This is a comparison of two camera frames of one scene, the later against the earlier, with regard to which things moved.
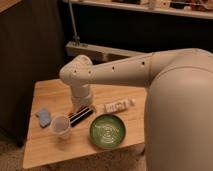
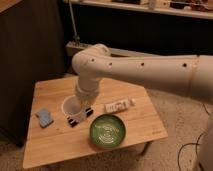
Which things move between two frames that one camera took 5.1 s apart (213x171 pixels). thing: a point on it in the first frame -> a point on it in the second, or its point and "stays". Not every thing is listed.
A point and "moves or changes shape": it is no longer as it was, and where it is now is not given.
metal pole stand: (97, 54) stays
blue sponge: (44, 117) stays
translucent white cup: (60, 126) moves or changes shape
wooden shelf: (198, 9) stays
